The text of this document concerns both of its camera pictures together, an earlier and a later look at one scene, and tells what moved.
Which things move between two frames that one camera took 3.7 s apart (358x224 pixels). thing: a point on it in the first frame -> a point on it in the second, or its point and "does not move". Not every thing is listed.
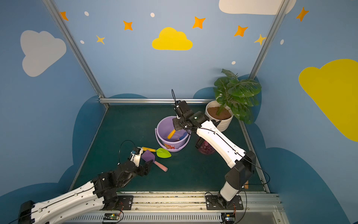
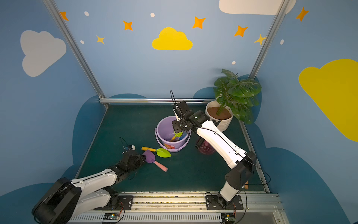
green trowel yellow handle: (161, 152) does not move
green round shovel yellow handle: (171, 134) -> (177, 135)
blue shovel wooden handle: (183, 136) does not move
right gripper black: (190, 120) does not move
